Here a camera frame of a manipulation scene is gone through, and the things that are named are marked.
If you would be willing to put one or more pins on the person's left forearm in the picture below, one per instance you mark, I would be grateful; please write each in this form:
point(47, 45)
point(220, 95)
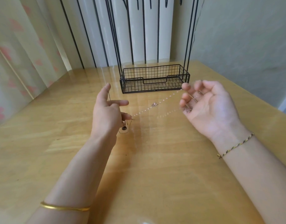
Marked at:
point(73, 179)

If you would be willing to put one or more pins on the person's right hand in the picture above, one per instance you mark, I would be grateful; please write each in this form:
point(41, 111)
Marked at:
point(210, 109)

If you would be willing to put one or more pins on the gold bangle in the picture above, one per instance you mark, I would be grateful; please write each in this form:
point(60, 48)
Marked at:
point(66, 207)

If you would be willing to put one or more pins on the pink floral curtain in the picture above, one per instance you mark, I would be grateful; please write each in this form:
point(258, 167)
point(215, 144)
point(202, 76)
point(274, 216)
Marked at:
point(21, 58)

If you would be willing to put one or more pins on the person's left hand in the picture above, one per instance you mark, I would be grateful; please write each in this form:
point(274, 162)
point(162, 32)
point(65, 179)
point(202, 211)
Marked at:
point(105, 119)

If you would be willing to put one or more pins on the person's right forearm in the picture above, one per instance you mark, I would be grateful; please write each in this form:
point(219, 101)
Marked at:
point(264, 182)

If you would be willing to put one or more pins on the white black-striped curtain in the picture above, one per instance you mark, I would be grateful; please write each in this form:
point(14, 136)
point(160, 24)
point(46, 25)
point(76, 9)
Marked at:
point(102, 32)

